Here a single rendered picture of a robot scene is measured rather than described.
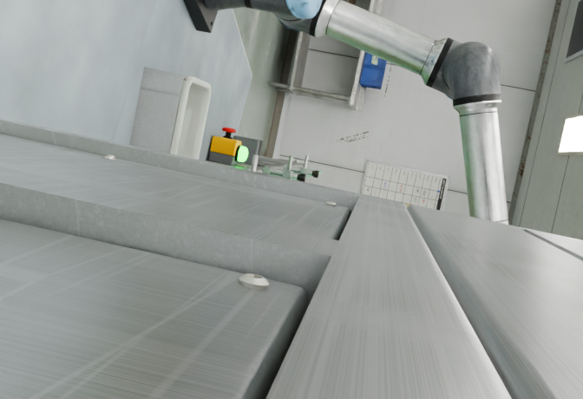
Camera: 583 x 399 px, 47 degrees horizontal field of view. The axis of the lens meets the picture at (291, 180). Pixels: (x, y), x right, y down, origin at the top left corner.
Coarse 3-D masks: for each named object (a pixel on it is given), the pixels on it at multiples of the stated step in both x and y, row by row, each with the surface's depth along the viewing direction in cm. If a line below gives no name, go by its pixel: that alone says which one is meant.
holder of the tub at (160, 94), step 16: (144, 80) 126; (160, 80) 126; (176, 80) 126; (144, 96) 126; (160, 96) 126; (176, 96) 126; (144, 112) 127; (160, 112) 126; (176, 112) 126; (144, 128) 127; (160, 128) 126; (144, 144) 127; (160, 144) 126
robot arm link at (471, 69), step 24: (456, 48) 141; (480, 48) 138; (456, 72) 137; (480, 72) 135; (456, 96) 137; (480, 96) 134; (480, 120) 135; (480, 144) 135; (480, 168) 135; (480, 192) 136; (504, 192) 137; (480, 216) 136; (504, 216) 136
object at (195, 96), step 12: (192, 84) 132; (204, 84) 135; (180, 96) 126; (192, 96) 141; (204, 96) 141; (180, 108) 125; (192, 108) 142; (204, 108) 141; (180, 120) 126; (192, 120) 142; (204, 120) 142; (180, 132) 142; (192, 132) 142; (180, 144) 142; (192, 144) 142; (192, 156) 142
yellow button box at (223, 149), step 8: (216, 136) 186; (224, 136) 188; (216, 144) 186; (224, 144) 186; (232, 144) 185; (240, 144) 191; (216, 152) 186; (224, 152) 186; (232, 152) 185; (216, 160) 186; (224, 160) 186; (232, 160) 185
